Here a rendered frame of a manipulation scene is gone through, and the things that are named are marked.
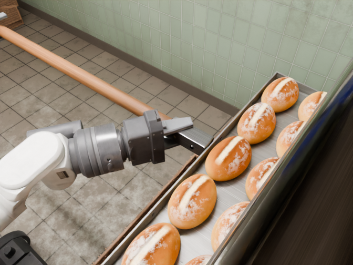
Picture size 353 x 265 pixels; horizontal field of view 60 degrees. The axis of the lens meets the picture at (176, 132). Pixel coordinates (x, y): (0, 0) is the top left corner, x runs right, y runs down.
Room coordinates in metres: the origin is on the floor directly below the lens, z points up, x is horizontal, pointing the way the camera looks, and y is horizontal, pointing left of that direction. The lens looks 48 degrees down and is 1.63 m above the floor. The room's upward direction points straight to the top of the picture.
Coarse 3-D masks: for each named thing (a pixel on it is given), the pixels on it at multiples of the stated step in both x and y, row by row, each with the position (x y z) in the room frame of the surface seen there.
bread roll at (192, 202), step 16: (192, 176) 0.27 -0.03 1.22; (208, 176) 0.27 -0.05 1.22; (176, 192) 0.24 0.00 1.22; (192, 192) 0.23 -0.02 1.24; (208, 192) 0.24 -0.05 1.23; (176, 208) 0.21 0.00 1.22; (192, 208) 0.21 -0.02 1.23; (208, 208) 0.22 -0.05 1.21; (176, 224) 0.20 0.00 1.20; (192, 224) 0.20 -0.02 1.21
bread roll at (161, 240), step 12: (156, 228) 0.18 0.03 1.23; (168, 228) 0.18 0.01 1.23; (144, 240) 0.16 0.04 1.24; (156, 240) 0.16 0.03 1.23; (168, 240) 0.16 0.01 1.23; (132, 252) 0.15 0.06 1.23; (144, 252) 0.15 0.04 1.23; (156, 252) 0.15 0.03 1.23; (168, 252) 0.15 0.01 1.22; (132, 264) 0.13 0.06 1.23; (144, 264) 0.13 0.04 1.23; (156, 264) 0.13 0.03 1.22; (168, 264) 0.14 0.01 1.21
